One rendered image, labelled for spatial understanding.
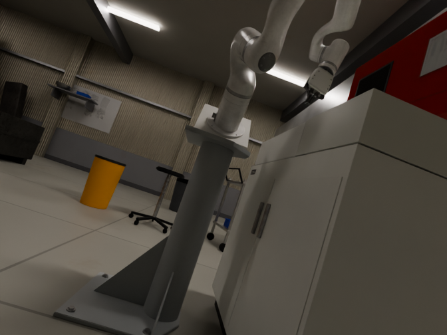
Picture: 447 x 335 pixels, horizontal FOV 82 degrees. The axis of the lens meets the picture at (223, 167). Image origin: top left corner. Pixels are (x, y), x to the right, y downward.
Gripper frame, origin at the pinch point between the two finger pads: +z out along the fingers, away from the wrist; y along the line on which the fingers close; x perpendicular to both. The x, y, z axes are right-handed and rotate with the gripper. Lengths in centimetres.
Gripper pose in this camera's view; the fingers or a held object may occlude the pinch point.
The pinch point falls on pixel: (308, 100)
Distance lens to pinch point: 125.6
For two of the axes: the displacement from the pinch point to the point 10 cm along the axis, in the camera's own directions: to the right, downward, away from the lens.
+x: 1.6, -0.5, -9.9
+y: -8.5, -5.2, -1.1
